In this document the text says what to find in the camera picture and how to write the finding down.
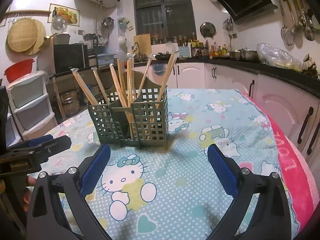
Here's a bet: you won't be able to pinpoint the chopstick in basket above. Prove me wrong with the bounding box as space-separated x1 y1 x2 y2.
156 52 176 102

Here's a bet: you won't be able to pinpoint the red plastic basin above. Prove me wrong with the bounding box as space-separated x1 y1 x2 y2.
4 59 35 83

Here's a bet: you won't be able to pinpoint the left hand orange glove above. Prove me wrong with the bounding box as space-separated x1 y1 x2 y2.
23 176 37 212

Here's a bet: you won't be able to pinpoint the hanging strainer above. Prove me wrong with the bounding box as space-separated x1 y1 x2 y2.
279 3 295 46

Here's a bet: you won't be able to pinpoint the white lower cabinets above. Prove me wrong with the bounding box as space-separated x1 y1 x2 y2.
132 62 320 170

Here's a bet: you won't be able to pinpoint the dark kitchen window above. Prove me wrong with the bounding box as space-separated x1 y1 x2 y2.
134 0 196 40

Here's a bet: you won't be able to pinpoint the black pot lid on wall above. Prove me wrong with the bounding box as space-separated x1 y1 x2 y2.
200 22 216 38

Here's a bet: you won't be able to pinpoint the steel mixing bowl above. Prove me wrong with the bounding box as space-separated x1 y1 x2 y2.
240 48 260 63

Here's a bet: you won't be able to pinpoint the wooden cutting board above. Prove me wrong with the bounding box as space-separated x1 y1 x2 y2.
133 34 152 56

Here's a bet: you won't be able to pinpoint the glass pot lid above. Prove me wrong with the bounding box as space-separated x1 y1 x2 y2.
50 15 68 35

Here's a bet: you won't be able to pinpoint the clear plastic food bag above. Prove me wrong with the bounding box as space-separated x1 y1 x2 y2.
257 43 302 70

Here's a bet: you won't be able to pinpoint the pink towel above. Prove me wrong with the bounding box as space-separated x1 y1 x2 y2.
243 94 319 237

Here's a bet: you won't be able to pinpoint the silver black microwave oven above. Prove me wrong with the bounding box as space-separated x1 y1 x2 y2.
37 40 89 77

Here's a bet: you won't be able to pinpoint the steel stock pot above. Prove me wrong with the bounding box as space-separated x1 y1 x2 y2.
60 90 80 116

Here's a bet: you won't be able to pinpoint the black wok on stove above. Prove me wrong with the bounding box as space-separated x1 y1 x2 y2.
155 51 175 62

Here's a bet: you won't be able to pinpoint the woven bamboo tray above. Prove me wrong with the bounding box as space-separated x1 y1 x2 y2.
7 18 37 52

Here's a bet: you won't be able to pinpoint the fruit picture on wall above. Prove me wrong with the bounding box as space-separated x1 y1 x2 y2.
47 3 80 27

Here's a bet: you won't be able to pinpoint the wooden shelf rack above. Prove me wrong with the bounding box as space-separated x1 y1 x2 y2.
46 65 113 124

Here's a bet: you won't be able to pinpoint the green plastic utensil basket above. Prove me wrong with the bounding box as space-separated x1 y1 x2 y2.
87 78 169 148

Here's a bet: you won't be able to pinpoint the white plastic drawer tower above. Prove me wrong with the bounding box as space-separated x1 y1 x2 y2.
7 70 57 140

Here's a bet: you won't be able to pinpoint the blender jug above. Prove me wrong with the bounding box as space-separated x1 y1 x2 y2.
83 33 98 49

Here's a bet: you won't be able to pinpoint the Hello Kitty tablecloth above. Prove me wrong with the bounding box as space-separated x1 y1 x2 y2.
30 87 301 240

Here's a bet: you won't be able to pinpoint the wooden chopstick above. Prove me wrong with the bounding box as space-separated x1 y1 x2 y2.
71 68 98 105

